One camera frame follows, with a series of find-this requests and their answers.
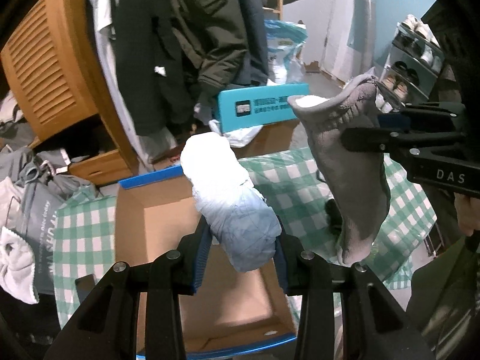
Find grey shopping bag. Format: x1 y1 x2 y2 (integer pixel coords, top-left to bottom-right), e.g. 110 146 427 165
19 181 64 295

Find teal shoe box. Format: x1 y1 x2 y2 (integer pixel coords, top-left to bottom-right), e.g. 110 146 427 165
215 83 309 133

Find blue white plastic bag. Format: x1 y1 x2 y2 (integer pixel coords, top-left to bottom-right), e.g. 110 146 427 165
264 19 308 85

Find metal shoe rack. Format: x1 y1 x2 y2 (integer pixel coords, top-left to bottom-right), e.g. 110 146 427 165
377 14 445 109

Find black sock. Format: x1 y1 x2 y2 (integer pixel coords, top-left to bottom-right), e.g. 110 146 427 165
325 198 343 236

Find white towel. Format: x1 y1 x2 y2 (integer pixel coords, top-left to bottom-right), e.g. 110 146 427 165
0 226 39 305

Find right hand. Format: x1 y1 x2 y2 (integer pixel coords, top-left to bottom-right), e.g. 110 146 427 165
455 193 480 236

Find green checkered tablecloth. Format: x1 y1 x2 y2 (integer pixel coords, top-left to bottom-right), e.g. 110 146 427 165
52 148 436 325

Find dark hanging jackets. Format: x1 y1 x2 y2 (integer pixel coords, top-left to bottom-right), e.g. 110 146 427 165
110 0 269 136

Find grey clothes pile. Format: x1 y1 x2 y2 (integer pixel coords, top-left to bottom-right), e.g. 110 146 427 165
1 146 98 201

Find grey sock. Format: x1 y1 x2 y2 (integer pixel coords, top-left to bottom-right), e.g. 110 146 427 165
287 72 391 267

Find wooden louvered cabinet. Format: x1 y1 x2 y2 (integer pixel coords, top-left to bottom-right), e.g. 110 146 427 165
1 0 140 186

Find blue cardboard box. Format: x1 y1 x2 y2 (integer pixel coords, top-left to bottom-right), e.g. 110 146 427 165
115 166 296 359

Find brown cardboard box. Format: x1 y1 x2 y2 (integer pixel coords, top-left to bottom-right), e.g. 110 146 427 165
233 119 299 159

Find white blue sock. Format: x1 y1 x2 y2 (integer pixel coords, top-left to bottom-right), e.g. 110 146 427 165
180 133 281 272

